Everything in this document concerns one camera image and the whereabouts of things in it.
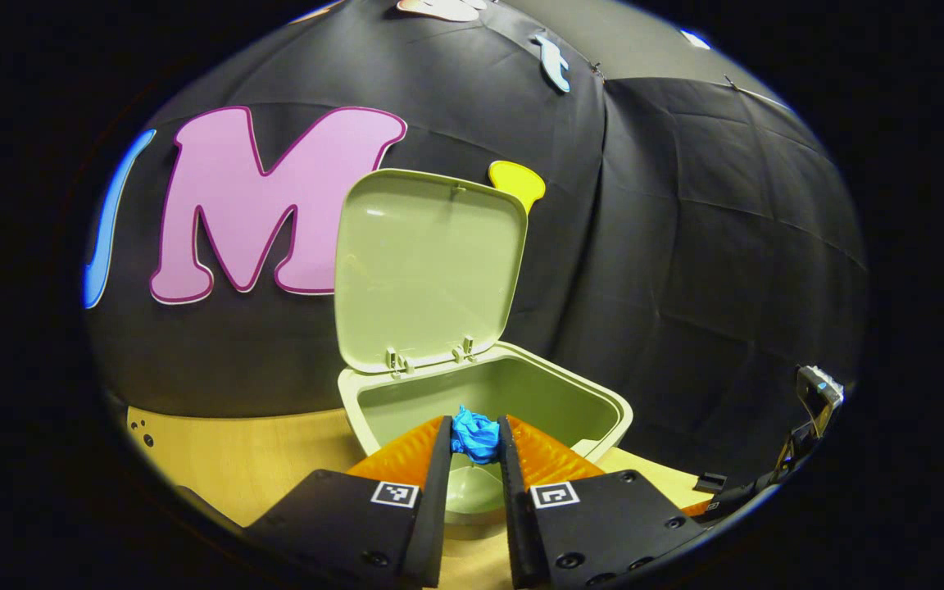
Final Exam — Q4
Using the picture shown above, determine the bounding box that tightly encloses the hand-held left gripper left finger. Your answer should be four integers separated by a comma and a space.
243, 415, 455, 589

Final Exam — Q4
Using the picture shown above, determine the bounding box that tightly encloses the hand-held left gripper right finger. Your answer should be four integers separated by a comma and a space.
496, 413, 707, 589

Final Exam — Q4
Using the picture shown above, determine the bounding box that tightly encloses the blue paper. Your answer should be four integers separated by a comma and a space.
450, 405, 502, 465

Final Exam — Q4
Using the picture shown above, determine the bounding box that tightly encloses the green desktop garbage bin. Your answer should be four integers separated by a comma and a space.
333, 168, 634, 526

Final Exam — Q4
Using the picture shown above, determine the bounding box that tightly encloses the wooden desktop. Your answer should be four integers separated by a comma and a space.
126, 406, 715, 590

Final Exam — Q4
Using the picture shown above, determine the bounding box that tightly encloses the black backdrop cloth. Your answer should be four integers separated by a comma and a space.
83, 0, 866, 492

